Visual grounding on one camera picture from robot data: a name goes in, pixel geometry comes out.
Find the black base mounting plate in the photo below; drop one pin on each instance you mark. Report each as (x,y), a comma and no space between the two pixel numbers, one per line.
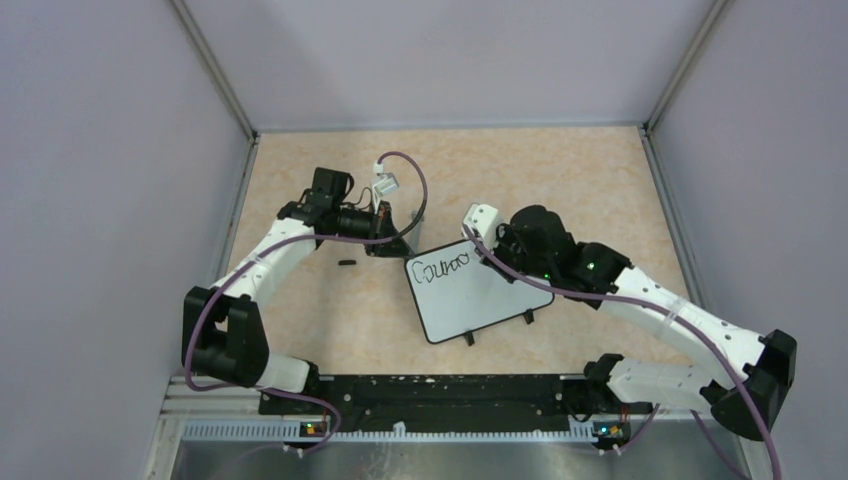
(499,403)

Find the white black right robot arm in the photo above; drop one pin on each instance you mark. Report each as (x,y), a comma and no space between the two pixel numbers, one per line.
(738,376)

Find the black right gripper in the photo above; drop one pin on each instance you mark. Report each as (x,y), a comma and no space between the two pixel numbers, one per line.
(504,233)

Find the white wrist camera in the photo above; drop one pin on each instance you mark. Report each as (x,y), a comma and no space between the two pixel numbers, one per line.
(382,184)
(483,221)

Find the white cable duct strip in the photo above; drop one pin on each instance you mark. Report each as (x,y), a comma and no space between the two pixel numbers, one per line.
(288,431)

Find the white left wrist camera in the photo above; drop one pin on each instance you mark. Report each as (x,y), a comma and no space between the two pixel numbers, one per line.
(382,184)

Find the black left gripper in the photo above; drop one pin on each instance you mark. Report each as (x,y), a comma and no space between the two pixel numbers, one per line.
(382,227)

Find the grey plastic block rod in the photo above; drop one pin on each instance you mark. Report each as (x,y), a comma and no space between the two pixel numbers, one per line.
(413,236)

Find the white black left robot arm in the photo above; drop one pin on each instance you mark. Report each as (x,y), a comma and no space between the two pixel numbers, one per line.
(223,329)

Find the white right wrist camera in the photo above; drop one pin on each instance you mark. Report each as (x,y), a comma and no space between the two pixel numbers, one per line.
(483,221)

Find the white board with black frame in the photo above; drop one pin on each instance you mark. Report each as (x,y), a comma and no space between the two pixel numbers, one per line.
(455,294)

